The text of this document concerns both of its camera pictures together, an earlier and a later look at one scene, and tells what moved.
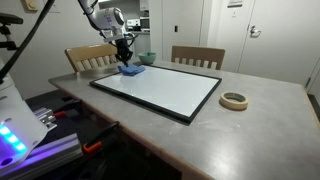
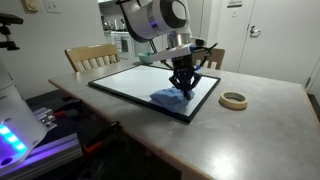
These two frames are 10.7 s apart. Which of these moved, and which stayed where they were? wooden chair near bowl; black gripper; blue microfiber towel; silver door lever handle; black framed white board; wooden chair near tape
Moved: blue microfiber towel; black gripper
Stayed: wooden chair near bowl; silver door lever handle; wooden chair near tape; black framed white board
